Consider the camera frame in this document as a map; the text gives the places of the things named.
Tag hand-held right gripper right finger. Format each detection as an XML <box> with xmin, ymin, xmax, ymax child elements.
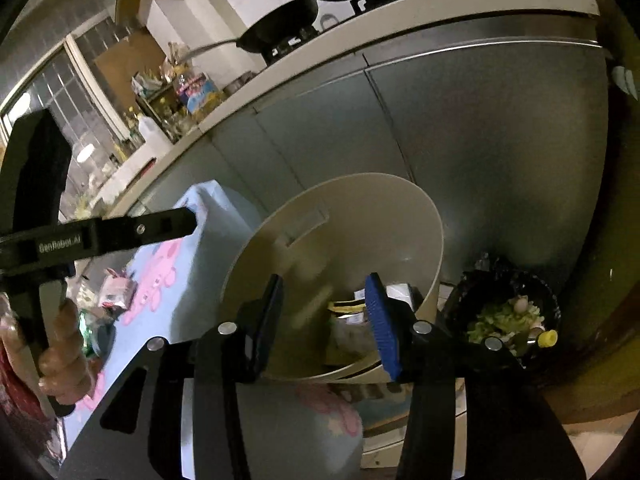
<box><xmin>364</xmin><ymin>273</ymin><xmax>587</xmax><ymax>480</ymax></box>

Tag white plastic jug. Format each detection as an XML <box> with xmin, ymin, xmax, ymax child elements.
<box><xmin>137</xmin><ymin>115</ymin><xmax>173</xmax><ymax>153</ymax></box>

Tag beige plastic bin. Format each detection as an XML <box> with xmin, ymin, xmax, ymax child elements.
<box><xmin>220</xmin><ymin>172</ymin><xmax>443</xmax><ymax>386</ymax></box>

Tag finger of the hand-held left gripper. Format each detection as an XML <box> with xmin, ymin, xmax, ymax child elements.
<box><xmin>96</xmin><ymin>207</ymin><xmax>197</xmax><ymax>256</ymax></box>

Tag person's left hand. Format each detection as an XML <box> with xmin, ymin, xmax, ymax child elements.
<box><xmin>37</xmin><ymin>297</ymin><xmax>94</xmax><ymax>406</ymax></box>

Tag black frying pan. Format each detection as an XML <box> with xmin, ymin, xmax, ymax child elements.
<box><xmin>187</xmin><ymin>0</ymin><xmax>321</xmax><ymax>61</ymax></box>

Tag person's left forearm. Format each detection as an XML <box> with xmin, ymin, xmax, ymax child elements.
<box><xmin>0</xmin><ymin>340</ymin><xmax>56</xmax><ymax>441</ymax></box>

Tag green vegetable scraps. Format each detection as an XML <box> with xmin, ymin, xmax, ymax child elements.
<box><xmin>467</xmin><ymin>297</ymin><xmax>543</xmax><ymax>348</ymax></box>

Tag black bag-lined bin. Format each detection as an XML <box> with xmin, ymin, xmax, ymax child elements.
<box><xmin>442</xmin><ymin>257</ymin><xmax>562</xmax><ymax>361</ymax></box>

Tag yellow black wrapper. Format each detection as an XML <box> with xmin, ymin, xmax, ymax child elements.
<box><xmin>327</xmin><ymin>300</ymin><xmax>371</xmax><ymax>318</ymax></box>

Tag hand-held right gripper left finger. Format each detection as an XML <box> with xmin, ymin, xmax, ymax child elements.
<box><xmin>57</xmin><ymin>274</ymin><xmax>286</xmax><ymax>480</ymax></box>

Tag colourful snack bag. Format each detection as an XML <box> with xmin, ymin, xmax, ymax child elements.
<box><xmin>175</xmin><ymin>72</ymin><xmax>221</xmax><ymax>113</ymax></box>

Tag blue cartoon printed cloth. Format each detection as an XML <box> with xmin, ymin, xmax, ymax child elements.
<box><xmin>57</xmin><ymin>180</ymin><xmax>416</xmax><ymax>480</ymax></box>

